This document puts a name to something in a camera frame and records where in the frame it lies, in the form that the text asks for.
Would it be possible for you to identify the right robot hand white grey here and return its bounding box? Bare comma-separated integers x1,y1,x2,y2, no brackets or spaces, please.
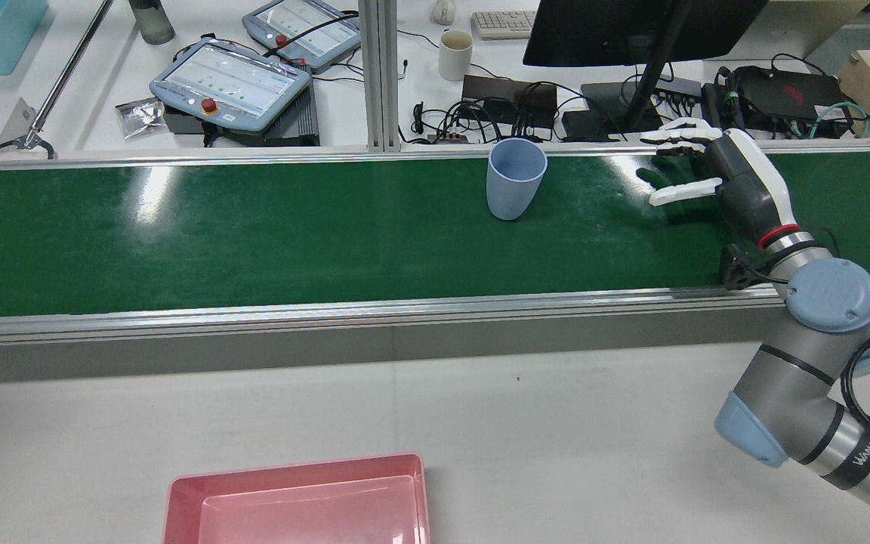
639,117,802,250

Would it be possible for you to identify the light blue plastic cup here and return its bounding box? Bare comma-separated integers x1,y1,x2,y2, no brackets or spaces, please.
486,138,548,221

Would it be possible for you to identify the black flat dock box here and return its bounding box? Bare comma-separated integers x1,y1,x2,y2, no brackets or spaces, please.
461,74,559,125

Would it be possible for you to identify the pink plastic box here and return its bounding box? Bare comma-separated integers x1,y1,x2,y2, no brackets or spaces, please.
162,452,432,544

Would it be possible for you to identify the black power brick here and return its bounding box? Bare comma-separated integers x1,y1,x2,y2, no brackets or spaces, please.
702,82,745,131

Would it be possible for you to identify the black port hub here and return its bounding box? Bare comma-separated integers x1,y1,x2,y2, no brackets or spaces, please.
654,76,704,103

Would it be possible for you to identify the small black adapter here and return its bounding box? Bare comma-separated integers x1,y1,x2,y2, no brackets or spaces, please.
560,110,611,143

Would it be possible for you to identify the black monitor with stand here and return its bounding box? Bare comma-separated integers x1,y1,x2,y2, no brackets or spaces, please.
523,0,770,135

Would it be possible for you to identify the white keyboard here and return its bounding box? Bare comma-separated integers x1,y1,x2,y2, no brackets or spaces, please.
470,9,538,41

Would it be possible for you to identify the white mug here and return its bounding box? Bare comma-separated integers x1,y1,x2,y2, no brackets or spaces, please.
438,29,474,82

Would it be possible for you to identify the small grey teach pendant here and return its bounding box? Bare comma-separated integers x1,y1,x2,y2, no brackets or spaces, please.
242,0,362,74

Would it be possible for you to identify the large grey teach pendant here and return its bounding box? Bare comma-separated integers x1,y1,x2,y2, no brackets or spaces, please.
149,38,313,135

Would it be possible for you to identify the clear plastic parts bag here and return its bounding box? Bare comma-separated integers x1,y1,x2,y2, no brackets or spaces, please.
116,97,168,140

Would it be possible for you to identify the grey tumbler bottle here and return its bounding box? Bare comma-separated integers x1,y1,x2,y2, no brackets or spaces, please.
128,0,176,45

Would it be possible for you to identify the metal rod with flange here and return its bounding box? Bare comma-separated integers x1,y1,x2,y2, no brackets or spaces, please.
0,0,115,161

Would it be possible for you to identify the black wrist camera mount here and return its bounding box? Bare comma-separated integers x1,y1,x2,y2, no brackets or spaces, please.
720,243,760,292

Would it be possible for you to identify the teal cable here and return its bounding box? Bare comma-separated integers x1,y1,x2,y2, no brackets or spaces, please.
813,102,870,141

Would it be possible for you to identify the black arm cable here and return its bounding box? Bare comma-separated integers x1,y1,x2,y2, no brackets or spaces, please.
752,227,870,465

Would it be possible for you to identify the aluminium divider post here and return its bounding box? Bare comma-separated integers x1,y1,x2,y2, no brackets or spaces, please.
358,0,400,153

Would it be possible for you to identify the thick black pendant cable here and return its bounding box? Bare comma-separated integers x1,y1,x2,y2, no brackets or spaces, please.
265,11,364,57

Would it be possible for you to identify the green conveyor belt aluminium frame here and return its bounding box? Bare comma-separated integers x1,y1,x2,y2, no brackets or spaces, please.
0,138,870,386

